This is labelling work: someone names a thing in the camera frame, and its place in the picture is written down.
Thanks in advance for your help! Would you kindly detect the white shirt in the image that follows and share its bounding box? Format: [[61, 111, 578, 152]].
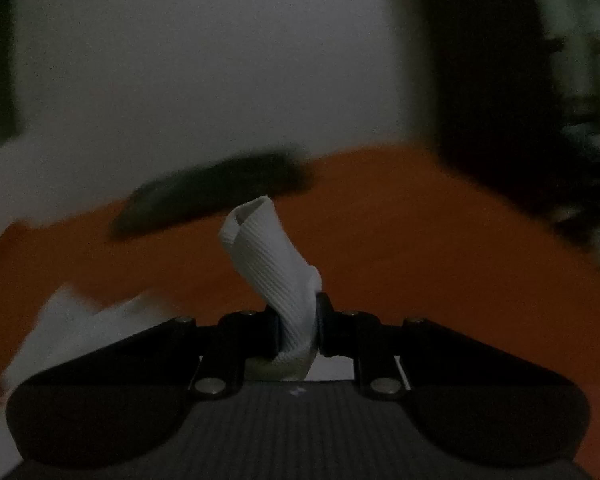
[[0, 196, 411, 480]]

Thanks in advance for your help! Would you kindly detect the orange blanket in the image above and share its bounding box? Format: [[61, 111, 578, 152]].
[[0, 144, 600, 480]]

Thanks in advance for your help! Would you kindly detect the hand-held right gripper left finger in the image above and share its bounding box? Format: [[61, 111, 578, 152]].
[[22, 306, 284, 402]]

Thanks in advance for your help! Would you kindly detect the dark pillow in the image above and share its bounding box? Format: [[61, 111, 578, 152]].
[[109, 144, 317, 242]]

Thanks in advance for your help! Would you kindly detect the dark wooden wardrobe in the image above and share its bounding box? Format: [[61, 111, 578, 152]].
[[395, 0, 600, 241]]

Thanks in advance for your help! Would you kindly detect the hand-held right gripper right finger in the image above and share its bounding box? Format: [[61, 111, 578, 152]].
[[316, 292, 577, 401]]

